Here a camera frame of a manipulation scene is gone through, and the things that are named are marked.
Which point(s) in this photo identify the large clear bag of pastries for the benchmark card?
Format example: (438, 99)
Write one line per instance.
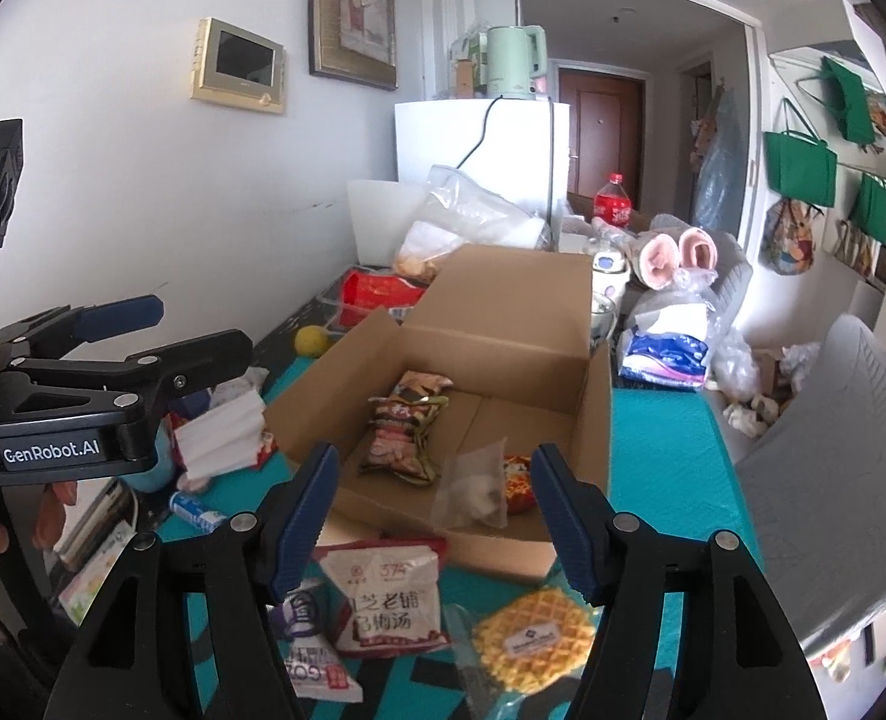
(465, 217)

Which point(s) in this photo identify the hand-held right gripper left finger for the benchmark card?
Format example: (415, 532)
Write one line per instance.
(304, 517)

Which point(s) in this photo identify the white board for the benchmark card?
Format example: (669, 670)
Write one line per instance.
(383, 217)

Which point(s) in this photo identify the pale green electric kettle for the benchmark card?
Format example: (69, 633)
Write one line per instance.
(510, 60)

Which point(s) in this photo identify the small clear plastic snack bag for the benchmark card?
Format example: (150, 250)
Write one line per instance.
(473, 491)

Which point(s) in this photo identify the blue egg-shaped humidifier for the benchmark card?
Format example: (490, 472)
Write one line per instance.
(154, 469)

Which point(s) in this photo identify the dark brown snack packet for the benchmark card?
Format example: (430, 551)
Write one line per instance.
(398, 446)
(413, 390)

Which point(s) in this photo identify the striped tote bag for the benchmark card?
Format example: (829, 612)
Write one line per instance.
(855, 247)

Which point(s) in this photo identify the red foil packet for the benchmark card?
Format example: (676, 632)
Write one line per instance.
(375, 291)

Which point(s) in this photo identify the person's left hand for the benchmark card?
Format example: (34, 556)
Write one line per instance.
(56, 510)

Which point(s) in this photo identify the translucent blue plastic bag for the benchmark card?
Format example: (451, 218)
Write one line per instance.
(720, 165)

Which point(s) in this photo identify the brown cardboard box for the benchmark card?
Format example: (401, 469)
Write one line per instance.
(525, 315)

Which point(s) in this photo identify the large green tote bag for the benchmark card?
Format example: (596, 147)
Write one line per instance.
(799, 169)

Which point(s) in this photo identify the orange red snack packet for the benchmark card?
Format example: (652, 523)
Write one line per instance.
(519, 484)

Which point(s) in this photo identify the bagged yellow waffle cookie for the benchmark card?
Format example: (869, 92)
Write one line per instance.
(533, 637)

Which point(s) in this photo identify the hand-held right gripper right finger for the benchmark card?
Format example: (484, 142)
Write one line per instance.
(570, 525)

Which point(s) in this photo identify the brown entrance door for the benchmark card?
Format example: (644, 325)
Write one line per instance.
(600, 127)

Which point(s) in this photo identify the purple white snack packet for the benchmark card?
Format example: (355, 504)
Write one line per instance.
(308, 660)

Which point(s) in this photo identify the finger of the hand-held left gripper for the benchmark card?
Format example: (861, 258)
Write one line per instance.
(188, 356)
(113, 315)

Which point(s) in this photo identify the blue white tissue package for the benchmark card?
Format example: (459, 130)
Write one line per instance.
(664, 356)

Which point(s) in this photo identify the yellow ball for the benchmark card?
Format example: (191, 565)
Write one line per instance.
(313, 340)

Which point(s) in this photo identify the crumpled clear plastic bag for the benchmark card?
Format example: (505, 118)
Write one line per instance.
(735, 364)

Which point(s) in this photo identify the red label cola bottle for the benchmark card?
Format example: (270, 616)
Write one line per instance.
(614, 206)

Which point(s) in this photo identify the blue white candy tube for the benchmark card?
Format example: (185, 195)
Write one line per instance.
(195, 510)

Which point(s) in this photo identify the colourful patterned tote bag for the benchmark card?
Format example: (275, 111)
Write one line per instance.
(787, 240)

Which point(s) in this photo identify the pink fluffy slipper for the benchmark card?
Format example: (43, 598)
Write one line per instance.
(698, 249)
(656, 262)

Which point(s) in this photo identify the gold wall intercom panel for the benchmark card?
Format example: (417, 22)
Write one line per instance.
(240, 64)

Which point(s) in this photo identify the teal printed table mat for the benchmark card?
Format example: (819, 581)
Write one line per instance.
(660, 465)

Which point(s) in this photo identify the white red-trimmed drink mix packet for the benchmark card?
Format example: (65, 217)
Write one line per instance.
(390, 600)

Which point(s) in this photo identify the white tissue pack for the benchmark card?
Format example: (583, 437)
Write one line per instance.
(221, 431)

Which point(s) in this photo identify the white refrigerator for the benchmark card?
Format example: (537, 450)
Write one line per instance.
(518, 150)

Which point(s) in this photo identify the grey leaf-pattern chair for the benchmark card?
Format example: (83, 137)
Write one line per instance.
(825, 465)
(735, 285)

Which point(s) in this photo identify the framed wall picture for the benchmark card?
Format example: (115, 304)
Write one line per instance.
(353, 7)

